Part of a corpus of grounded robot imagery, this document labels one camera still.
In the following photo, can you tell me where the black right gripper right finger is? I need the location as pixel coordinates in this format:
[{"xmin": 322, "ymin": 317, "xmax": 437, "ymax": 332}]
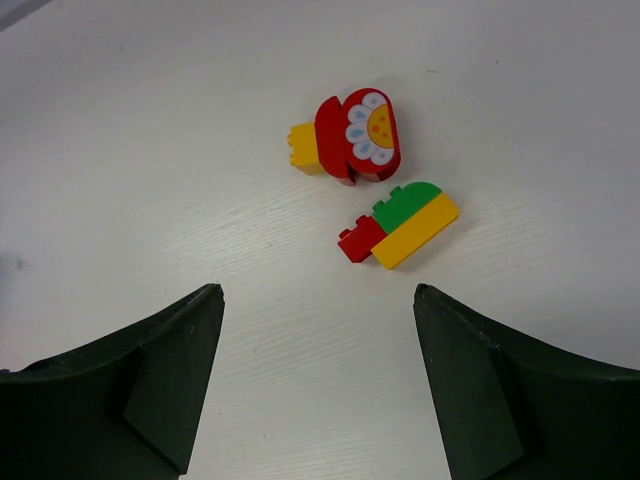
[{"xmin": 413, "ymin": 284, "xmax": 639, "ymax": 479}]

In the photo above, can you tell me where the small yellow lego brick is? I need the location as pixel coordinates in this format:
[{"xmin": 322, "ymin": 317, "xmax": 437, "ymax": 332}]
[{"xmin": 287, "ymin": 122, "xmax": 325, "ymax": 175}]

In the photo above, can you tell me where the green curved lego brick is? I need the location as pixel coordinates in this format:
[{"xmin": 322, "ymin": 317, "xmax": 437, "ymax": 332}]
[{"xmin": 372, "ymin": 181, "xmax": 442, "ymax": 234}]

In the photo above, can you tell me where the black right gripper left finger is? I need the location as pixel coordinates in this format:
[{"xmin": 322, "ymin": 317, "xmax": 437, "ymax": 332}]
[{"xmin": 1, "ymin": 284, "xmax": 224, "ymax": 479}]

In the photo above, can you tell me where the long yellow lego brick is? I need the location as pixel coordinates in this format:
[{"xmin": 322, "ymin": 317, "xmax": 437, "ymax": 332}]
[{"xmin": 372, "ymin": 193, "xmax": 460, "ymax": 270}]

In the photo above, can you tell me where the small red lego brick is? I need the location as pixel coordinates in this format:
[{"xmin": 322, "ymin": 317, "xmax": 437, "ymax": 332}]
[{"xmin": 337, "ymin": 215, "xmax": 387, "ymax": 263}]

